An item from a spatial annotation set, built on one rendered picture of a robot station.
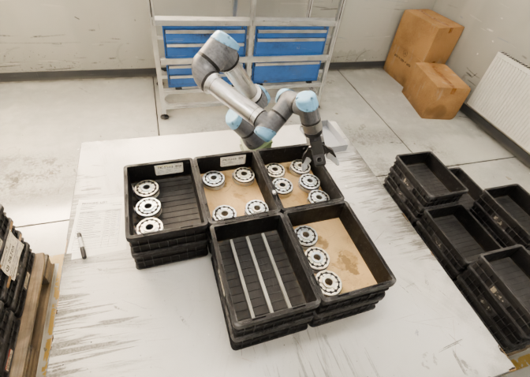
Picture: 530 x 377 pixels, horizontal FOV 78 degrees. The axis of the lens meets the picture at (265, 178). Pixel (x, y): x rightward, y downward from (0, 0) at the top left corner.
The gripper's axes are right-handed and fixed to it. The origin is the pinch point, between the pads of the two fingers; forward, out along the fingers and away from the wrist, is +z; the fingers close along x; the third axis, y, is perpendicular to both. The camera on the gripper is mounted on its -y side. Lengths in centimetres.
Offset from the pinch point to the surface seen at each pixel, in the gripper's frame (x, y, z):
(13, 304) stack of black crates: 158, -30, 21
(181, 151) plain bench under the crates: 76, 44, 7
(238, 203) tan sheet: 38.9, -3.1, 7.6
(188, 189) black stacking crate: 61, 3, -1
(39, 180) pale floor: 213, 77, 29
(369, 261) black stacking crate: -11.9, -31.1, 24.2
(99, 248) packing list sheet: 96, -23, -1
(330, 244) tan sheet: 1.8, -22.4, 22.0
